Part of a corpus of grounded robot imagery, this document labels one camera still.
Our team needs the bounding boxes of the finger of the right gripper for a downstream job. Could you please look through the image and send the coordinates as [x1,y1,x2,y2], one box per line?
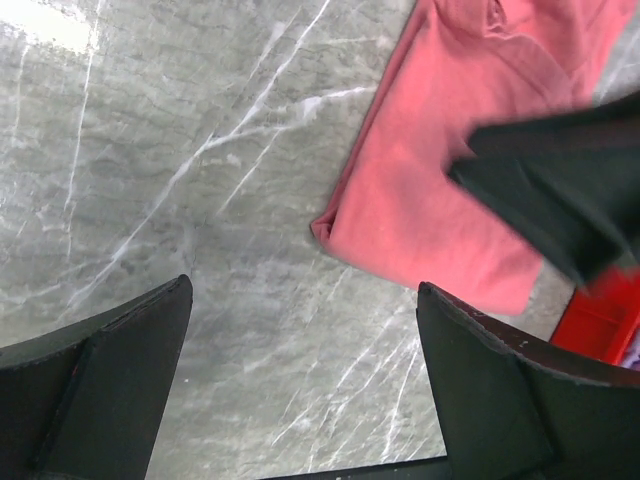
[447,92,639,286]

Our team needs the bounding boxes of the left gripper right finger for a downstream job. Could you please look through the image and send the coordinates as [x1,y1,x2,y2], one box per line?
[417,283,639,479]

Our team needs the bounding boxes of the dark pink t shirt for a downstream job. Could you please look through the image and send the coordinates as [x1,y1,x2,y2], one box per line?
[309,0,634,316]

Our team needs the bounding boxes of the lavender t shirt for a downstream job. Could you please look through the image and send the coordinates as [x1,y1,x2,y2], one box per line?
[619,329,640,371]

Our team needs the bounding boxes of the red plastic bin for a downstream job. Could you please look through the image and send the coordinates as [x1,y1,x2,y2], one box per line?
[550,267,639,366]

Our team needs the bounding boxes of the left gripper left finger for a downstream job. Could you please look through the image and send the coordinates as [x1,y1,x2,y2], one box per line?
[1,275,193,479]

